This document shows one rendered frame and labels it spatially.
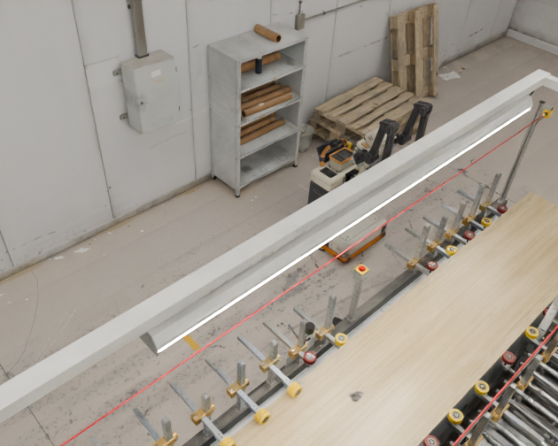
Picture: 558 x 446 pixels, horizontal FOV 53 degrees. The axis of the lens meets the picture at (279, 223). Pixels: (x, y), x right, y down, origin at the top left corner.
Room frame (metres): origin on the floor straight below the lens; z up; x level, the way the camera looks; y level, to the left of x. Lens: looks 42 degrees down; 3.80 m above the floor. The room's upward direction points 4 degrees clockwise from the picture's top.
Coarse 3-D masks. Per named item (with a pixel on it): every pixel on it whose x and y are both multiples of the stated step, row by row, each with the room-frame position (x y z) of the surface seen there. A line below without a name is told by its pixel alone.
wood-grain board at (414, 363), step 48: (480, 240) 3.21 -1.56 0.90; (528, 240) 3.25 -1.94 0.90; (432, 288) 2.67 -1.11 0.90; (480, 288) 2.70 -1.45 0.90; (528, 288) 2.73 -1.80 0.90; (384, 336) 2.22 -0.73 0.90; (432, 336) 2.25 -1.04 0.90; (480, 336) 2.28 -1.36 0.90; (336, 384) 1.85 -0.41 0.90; (384, 384) 1.87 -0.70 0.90; (432, 384) 1.90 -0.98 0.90; (240, 432) 1.51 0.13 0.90; (288, 432) 1.53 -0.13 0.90; (336, 432) 1.55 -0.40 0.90; (384, 432) 1.57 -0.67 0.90
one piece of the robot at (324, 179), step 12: (336, 144) 4.25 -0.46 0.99; (348, 144) 4.38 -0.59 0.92; (324, 156) 4.15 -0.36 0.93; (324, 168) 4.12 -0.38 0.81; (348, 168) 4.15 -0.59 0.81; (312, 180) 4.07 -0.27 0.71; (324, 180) 3.97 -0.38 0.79; (336, 180) 3.98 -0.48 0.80; (348, 180) 4.05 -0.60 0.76; (312, 192) 4.06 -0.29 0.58; (324, 192) 3.96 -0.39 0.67
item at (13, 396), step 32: (512, 96) 2.57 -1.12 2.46; (448, 128) 2.23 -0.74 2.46; (384, 160) 1.94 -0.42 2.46; (416, 160) 2.00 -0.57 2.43; (352, 192) 1.71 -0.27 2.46; (288, 224) 1.50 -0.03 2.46; (224, 256) 1.31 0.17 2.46; (256, 256) 1.34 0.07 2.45; (192, 288) 1.16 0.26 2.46; (128, 320) 1.02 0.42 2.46; (160, 320) 1.06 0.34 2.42; (544, 320) 2.41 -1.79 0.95; (64, 352) 0.89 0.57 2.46; (96, 352) 0.90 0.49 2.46; (32, 384) 0.79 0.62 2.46; (0, 416) 0.71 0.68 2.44
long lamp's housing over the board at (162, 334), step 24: (528, 96) 2.74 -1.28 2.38; (504, 120) 2.52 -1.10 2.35; (456, 144) 2.23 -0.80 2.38; (432, 168) 2.07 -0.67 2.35; (384, 192) 1.84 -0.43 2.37; (336, 216) 1.65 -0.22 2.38; (360, 216) 1.71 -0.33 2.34; (312, 240) 1.52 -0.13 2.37; (264, 264) 1.37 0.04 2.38; (288, 264) 1.42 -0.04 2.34; (216, 288) 1.24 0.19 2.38; (240, 288) 1.26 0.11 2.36; (192, 312) 1.13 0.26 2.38; (144, 336) 1.05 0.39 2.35; (168, 336) 1.05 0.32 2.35
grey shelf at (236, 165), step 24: (216, 48) 4.84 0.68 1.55; (240, 48) 4.87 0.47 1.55; (264, 48) 4.91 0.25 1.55; (288, 48) 5.42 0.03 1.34; (216, 72) 4.81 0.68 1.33; (240, 72) 4.62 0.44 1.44; (264, 72) 5.02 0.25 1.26; (288, 72) 5.06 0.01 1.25; (216, 96) 4.82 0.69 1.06; (240, 96) 4.62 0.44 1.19; (216, 120) 4.83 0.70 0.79; (240, 120) 4.62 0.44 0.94; (288, 120) 5.37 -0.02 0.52; (216, 144) 4.83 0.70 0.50; (264, 144) 4.87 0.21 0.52; (288, 144) 5.35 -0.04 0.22; (216, 168) 4.84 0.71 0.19; (240, 168) 4.94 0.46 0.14; (264, 168) 4.97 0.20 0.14
